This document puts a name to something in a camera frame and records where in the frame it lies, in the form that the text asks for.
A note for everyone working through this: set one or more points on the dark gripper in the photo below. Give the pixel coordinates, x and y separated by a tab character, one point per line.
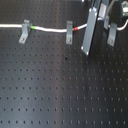
102	8

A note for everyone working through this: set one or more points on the right grey cable clip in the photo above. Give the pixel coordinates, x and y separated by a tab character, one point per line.
112	34

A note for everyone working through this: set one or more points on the grey cable clip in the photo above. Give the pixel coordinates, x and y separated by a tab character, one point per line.
26	27
112	34
69	33

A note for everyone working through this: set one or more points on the middle grey cable clip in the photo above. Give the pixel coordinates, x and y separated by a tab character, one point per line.
69	33

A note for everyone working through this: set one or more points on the left grey cable clip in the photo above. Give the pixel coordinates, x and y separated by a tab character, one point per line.
26	27

